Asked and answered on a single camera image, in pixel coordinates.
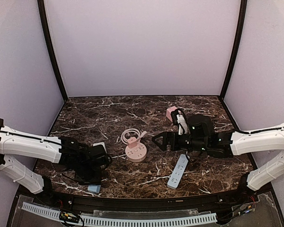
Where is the black front rail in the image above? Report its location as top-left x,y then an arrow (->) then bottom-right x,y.
30,190 -> 259,213

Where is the round pink power strip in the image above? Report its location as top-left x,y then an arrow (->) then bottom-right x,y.
125,142 -> 147,163

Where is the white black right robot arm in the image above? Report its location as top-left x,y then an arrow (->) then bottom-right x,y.
152,114 -> 284,191

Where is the blue power strip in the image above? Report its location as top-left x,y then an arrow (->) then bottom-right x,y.
167,154 -> 189,190

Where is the small circuit board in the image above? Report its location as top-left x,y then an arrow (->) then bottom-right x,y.
59,211 -> 80,224

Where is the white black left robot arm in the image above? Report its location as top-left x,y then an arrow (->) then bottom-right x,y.
0,118 -> 112,194

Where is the white cube socket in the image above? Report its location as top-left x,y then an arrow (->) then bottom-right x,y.
92,142 -> 107,153

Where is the small blue plug adapter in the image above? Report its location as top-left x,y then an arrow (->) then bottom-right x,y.
88,184 -> 101,194

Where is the white cable duct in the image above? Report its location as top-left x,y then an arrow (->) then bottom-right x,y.
21,202 -> 217,227

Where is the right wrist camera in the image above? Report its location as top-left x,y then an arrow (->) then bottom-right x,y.
174,109 -> 189,135

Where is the small pink plug adapter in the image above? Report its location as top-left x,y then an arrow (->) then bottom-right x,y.
127,137 -> 138,148

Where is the pink cube socket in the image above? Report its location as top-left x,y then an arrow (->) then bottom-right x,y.
166,106 -> 180,124

